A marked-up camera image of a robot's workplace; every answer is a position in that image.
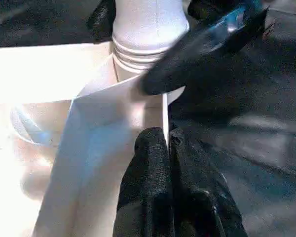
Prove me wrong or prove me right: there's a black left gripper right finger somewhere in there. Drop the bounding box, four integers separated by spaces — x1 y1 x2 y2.
168 124 249 237

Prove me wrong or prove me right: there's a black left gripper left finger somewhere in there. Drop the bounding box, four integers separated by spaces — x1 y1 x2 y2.
115 127 175 237

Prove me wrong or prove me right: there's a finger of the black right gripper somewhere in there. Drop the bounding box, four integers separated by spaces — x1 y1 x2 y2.
85 0 117 42
140 6 271 96

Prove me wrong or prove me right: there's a white plastic table leg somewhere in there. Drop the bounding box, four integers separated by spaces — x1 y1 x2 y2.
111 0 190 75

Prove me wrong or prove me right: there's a white plastic table top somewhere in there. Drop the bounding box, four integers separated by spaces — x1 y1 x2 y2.
0 43 187 237

